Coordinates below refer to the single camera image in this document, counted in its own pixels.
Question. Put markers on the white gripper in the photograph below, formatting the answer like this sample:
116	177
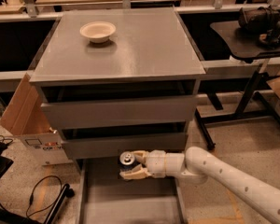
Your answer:
156	163

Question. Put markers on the blue pepsi can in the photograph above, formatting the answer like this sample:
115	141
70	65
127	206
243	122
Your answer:
127	161

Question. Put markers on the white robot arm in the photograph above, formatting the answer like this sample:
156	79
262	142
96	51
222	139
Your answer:
196	165

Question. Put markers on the grey open bottom drawer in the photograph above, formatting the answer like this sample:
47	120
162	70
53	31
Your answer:
105	198

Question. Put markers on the grey middle drawer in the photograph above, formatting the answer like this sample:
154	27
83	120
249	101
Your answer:
112	146

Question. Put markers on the grey drawer cabinet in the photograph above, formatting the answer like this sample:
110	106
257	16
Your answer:
148	56

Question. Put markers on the grey top drawer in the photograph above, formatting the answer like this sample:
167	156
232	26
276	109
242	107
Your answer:
108	113

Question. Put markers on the brown cardboard box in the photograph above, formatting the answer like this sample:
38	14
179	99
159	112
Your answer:
24	119

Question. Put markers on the white paper bowl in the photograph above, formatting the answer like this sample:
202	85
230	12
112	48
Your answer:
98	31

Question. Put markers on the black stand leg left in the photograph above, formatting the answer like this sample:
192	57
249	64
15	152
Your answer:
11	218

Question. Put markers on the black side table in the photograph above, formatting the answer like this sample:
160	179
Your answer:
244	47

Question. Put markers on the dark headset on table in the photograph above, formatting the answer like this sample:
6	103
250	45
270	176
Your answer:
264	22

